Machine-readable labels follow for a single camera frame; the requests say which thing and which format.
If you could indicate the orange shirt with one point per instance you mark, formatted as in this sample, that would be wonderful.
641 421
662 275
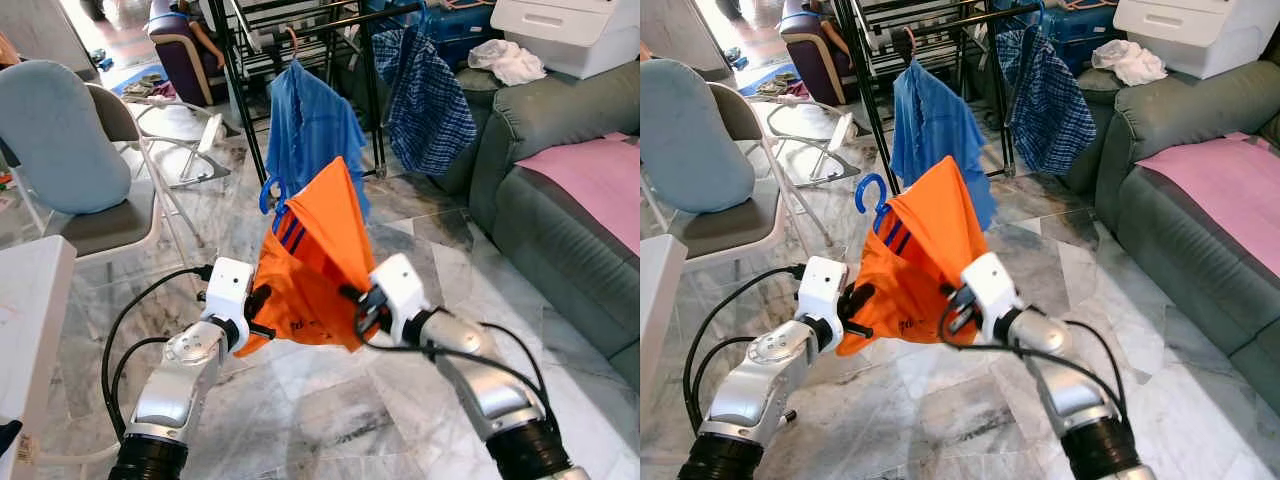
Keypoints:
940 240
330 230

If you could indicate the blue plastic clothes hanger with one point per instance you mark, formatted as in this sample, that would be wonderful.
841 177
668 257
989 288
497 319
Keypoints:
274 179
870 177
422 16
1042 16

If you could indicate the pink clothes hanger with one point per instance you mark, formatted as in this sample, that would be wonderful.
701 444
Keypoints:
294 40
914 40

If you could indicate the white grey folding chair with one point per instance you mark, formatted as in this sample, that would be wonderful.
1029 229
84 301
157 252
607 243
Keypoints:
110 230
730 230

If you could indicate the dark green sofa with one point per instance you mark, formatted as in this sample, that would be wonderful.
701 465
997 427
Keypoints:
1170 250
540 230

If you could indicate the black metal drying rack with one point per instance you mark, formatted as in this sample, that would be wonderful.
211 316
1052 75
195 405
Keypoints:
243 110
871 110

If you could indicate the blue plaid shirt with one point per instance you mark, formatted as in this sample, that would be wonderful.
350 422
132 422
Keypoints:
430 110
1050 110

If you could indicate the light blue cushion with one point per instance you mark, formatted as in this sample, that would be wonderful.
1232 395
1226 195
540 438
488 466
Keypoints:
60 140
690 140

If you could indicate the crumpled cloth pile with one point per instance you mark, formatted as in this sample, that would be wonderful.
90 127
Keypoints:
775 86
150 86

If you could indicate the purple armchair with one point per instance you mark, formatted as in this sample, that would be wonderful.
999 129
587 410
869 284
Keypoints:
800 75
170 75

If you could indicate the blue floor mat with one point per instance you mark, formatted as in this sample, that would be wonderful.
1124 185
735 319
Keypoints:
745 78
120 76

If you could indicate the pink blanket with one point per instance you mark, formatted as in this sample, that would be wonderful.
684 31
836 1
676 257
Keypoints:
595 185
1220 190

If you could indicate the seated person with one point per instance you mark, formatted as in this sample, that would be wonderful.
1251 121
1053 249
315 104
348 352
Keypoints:
200 35
825 20

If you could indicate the crumpled white cloth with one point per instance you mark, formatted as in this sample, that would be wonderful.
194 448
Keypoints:
1130 62
510 62

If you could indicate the blue suitcase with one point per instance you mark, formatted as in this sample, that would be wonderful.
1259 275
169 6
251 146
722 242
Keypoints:
1085 22
465 25

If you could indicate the white plastic storage box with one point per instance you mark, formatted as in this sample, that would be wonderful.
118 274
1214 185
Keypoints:
570 35
1190 35

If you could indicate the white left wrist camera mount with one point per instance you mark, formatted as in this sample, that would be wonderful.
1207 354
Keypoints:
228 290
822 290

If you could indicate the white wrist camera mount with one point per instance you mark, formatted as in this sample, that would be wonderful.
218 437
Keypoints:
228 290
400 285
822 290
992 285

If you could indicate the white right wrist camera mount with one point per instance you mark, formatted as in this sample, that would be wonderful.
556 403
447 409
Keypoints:
992 285
400 285

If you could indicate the white baby rocker frame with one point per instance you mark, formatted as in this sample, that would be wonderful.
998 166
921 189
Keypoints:
835 140
210 140

